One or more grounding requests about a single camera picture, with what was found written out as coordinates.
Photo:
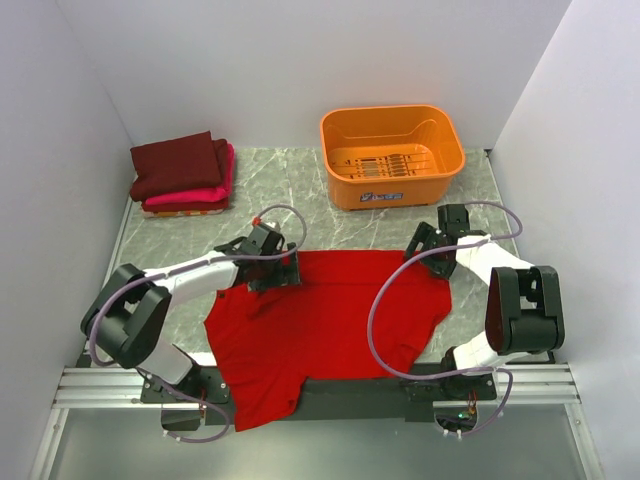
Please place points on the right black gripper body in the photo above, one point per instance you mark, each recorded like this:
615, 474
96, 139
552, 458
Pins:
426, 234

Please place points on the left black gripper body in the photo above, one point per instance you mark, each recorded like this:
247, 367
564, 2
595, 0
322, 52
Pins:
274, 273

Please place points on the red t shirt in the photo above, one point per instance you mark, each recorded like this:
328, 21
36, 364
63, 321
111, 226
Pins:
330, 327

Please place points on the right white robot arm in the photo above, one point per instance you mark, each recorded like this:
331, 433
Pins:
524, 313

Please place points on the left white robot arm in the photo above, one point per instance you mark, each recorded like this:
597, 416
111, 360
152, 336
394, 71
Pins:
126, 319

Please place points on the folded pink t shirt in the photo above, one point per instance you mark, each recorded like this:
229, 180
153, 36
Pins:
207, 194

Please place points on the orange plastic basket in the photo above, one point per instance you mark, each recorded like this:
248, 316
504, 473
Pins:
389, 156

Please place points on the folded maroon t shirt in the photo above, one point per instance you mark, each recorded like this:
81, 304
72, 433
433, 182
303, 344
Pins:
186, 163

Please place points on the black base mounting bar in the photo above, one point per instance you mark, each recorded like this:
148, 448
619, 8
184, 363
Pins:
383, 398

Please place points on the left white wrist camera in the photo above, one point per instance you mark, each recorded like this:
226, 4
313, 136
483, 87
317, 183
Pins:
268, 225

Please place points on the aluminium rail frame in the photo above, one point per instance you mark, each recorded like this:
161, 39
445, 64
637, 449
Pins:
115, 388

